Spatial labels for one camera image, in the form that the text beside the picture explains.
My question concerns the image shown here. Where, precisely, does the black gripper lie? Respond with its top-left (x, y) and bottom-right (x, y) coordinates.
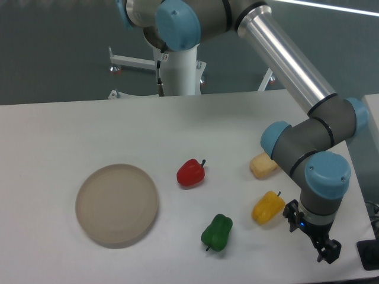
top-left (282, 199), bottom-right (342, 264)

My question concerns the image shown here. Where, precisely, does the red toy bell pepper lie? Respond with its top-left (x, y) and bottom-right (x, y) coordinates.
top-left (176, 159), bottom-right (206, 187)

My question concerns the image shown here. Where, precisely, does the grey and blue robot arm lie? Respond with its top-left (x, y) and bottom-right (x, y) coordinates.
top-left (116, 1), bottom-right (369, 263)

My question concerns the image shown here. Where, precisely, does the yellow toy bell pepper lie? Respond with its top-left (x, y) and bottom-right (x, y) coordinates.
top-left (251, 191), bottom-right (285, 225)

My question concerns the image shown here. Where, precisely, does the green toy bell pepper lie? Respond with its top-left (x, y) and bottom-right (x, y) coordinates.
top-left (201, 214), bottom-right (233, 252)

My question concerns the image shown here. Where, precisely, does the black device at edge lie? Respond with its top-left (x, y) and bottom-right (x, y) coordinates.
top-left (356, 240), bottom-right (378, 271)

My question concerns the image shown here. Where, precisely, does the beige toy bread loaf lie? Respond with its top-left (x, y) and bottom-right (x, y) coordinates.
top-left (249, 153), bottom-right (279, 179)

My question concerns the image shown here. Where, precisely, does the white side table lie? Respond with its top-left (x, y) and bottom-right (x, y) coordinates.
top-left (363, 94), bottom-right (379, 143)

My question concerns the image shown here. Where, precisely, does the beige round plate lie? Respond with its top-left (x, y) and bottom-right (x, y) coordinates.
top-left (75, 164), bottom-right (159, 249)

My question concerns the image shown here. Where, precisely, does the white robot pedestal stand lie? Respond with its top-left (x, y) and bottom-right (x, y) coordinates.
top-left (108, 45), bottom-right (276, 97)

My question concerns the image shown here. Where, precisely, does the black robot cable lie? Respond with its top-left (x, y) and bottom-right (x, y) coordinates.
top-left (156, 41), bottom-right (169, 98)

